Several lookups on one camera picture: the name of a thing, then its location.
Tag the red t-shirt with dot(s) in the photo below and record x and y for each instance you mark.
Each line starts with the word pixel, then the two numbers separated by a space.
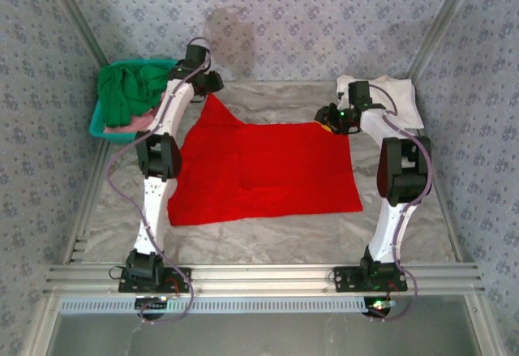
pixel 263 169

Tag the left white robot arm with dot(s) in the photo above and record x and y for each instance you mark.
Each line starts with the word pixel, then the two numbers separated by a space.
pixel 156 206

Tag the folded white t-shirt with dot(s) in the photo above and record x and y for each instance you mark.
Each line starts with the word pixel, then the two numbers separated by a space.
pixel 405 100

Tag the green t-shirt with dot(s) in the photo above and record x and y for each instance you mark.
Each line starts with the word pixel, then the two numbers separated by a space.
pixel 121 92

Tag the pink t-shirt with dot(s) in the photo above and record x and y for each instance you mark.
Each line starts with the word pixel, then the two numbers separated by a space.
pixel 135 124

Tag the teal plastic laundry basket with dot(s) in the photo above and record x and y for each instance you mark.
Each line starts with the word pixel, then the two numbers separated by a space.
pixel 101 131

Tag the right control board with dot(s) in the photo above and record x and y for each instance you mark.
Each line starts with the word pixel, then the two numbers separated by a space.
pixel 379 306

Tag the control board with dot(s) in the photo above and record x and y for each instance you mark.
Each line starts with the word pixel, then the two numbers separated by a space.
pixel 379 306
pixel 152 305

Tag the left control board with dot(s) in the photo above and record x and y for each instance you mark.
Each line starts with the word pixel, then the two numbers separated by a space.
pixel 152 305

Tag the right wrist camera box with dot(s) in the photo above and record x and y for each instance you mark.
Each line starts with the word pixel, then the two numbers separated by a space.
pixel 326 113

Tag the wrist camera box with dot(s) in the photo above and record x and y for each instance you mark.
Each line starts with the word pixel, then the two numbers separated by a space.
pixel 215 82
pixel 326 113

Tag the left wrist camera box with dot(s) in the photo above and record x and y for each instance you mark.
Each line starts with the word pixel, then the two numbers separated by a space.
pixel 215 82

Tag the aluminium frame post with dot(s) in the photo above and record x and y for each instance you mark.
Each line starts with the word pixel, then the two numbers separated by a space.
pixel 77 11
pixel 442 15

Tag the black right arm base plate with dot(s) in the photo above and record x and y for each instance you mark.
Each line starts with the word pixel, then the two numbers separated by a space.
pixel 348 279

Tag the aluminium mounting rail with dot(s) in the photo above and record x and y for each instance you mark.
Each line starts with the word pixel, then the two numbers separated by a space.
pixel 263 277

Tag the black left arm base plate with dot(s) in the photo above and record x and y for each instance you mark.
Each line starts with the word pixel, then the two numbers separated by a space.
pixel 178 281

